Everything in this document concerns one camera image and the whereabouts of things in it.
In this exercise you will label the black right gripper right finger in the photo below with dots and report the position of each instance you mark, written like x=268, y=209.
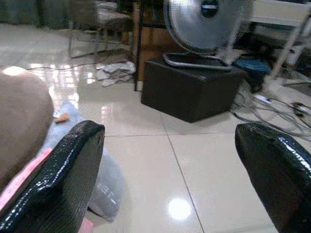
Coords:
x=279, y=170

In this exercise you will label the dark blue round basin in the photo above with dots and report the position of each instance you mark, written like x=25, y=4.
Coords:
x=252, y=70

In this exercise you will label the wooden cabinet with black frame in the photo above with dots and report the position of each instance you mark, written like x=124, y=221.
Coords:
x=155, y=41

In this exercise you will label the grey printed pillow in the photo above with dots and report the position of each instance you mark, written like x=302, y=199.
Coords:
x=109, y=191

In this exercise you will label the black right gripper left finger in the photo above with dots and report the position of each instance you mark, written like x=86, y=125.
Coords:
x=60, y=174

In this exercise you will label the black box stool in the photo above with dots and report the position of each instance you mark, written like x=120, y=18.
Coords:
x=189, y=89

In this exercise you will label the silver floor fan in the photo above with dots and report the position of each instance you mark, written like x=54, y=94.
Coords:
x=204, y=26

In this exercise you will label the white power strip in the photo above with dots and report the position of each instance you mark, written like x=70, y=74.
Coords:
x=263, y=98

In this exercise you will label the crumpled grey white cloth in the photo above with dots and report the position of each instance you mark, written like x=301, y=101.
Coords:
x=116, y=72

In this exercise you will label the brown sofa cushion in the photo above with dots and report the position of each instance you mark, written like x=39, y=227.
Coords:
x=22, y=116

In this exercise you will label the pink cloth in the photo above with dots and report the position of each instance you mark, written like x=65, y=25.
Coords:
x=22, y=174

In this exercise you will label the white metal frame table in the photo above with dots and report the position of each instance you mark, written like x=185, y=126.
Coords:
x=279, y=29

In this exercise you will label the metal frame chair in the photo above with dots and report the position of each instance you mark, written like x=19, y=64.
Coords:
x=102, y=26

